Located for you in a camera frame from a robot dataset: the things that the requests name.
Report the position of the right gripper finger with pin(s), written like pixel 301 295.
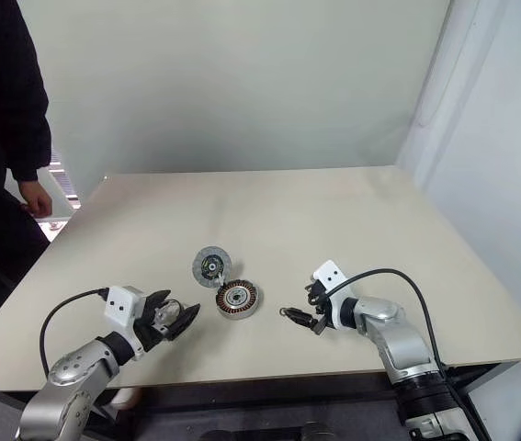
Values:
pixel 320 327
pixel 299 317

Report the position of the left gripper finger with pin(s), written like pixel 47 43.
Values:
pixel 187 319
pixel 160 298

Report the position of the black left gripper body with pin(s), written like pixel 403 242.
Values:
pixel 150 328

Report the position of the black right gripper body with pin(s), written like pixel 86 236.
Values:
pixel 326 312

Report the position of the motor stator with copper windings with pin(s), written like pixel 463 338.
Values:
pixel 240 301

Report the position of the grey round motor cover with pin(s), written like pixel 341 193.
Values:
pixel 211 267

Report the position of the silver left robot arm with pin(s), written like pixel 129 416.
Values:
pixel 76 367

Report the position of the person's bare hand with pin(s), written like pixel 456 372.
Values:
pixel 37 200

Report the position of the white shoe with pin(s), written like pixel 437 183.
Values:
pixel 126 398

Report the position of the window with slatted blind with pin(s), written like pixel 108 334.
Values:
pixel 64 179

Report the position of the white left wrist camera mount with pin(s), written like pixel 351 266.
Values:
pixel 120 308

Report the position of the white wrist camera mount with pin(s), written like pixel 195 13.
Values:
pixel 120 308
pixel 330 275

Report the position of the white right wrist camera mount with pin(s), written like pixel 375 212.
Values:
pixel 330 275

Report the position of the black metal table frame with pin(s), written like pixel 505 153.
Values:
pixel 241 390

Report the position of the small metal window bracket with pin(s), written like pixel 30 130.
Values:
pixel 55 225

